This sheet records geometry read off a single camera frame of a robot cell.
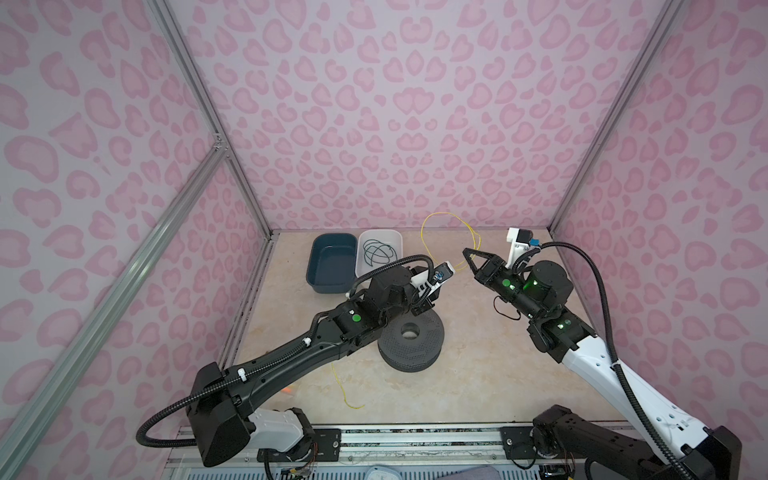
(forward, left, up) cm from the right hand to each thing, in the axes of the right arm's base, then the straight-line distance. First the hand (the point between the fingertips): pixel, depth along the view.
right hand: (464, 251), depth 66 cm
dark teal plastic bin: (+27, +41, -38) cm, 62 cm away
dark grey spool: (-9, +11, -30) cm, 33 cm away
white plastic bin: (+36, +18, -34) cm, 52 cm away
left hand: (-1, +6, -5) cm, 8 cm away
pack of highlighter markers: (-20, +45, -35) cm, 61 cm away
